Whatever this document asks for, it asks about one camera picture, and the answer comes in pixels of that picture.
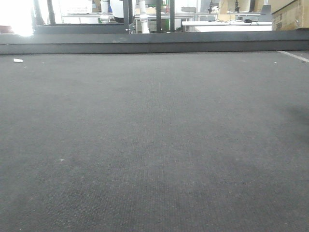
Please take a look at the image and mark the cardboard box right background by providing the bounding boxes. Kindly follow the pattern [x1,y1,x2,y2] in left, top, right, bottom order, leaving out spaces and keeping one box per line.
[269,0,309,31]

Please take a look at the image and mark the white tape strip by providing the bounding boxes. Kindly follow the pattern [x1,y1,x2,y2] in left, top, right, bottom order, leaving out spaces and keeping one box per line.
[277,50,309,63]

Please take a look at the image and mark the small white paper scrap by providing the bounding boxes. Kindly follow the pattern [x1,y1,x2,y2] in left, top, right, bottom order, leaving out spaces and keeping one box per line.
[14,58,24,63]

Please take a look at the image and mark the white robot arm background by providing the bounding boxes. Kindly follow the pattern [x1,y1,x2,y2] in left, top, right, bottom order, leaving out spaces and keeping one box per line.
[138,0,150,34]

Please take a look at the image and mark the white table background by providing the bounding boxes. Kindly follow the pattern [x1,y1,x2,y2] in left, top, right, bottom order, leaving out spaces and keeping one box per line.
[182,20,272,32]

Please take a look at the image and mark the dark grey table edge rail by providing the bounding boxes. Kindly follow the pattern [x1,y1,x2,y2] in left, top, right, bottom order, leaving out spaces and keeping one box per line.
[0,30,309,55]

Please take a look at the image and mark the black metal frame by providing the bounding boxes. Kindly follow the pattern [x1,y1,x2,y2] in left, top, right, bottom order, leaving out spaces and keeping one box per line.
[31,0,167,34]

